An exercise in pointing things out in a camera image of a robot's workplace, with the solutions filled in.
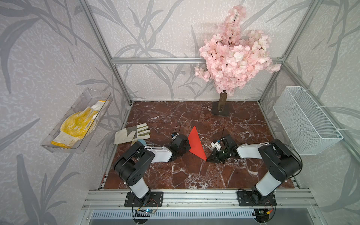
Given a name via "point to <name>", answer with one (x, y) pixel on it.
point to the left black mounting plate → (151, 199)
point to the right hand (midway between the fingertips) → (206, 159)
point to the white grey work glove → (140, 131)
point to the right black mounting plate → (245, 198)
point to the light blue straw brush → (142, 140)
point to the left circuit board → (145, 213)
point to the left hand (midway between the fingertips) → (190, 145)
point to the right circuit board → (261, 213)
